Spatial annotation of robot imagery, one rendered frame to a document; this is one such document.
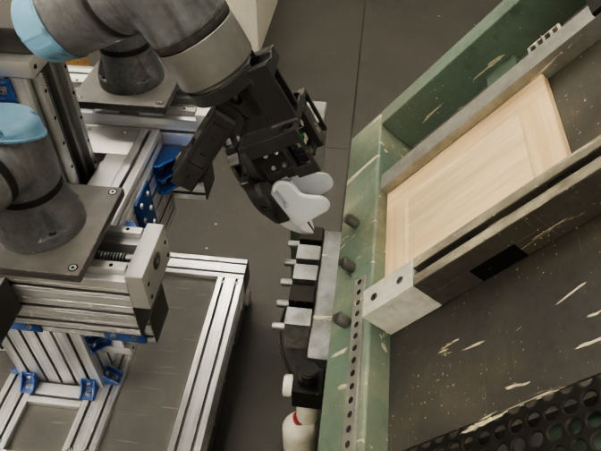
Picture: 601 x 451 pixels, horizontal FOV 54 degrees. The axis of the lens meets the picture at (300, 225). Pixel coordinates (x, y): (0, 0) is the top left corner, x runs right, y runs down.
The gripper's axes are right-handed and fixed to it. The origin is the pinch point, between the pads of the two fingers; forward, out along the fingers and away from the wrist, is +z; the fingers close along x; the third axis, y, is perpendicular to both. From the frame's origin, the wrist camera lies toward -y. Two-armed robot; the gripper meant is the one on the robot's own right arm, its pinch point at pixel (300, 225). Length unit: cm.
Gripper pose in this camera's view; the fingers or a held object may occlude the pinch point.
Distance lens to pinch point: 66.4
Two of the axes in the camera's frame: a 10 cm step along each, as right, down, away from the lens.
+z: 4.6, 6.7, 5.8
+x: 1.3, -7.0, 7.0
